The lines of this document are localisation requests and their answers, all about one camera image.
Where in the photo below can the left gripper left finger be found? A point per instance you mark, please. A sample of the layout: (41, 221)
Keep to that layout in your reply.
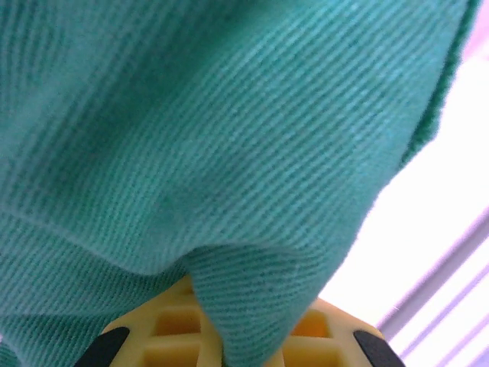
(164, 336)

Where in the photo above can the green long pants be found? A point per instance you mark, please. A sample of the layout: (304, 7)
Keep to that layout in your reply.
(191, 134)

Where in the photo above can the wide grooved aluminium rail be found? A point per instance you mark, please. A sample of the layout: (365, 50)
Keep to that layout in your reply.
(451, 306)

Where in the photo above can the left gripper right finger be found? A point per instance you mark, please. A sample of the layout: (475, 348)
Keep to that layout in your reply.
(336, 344)

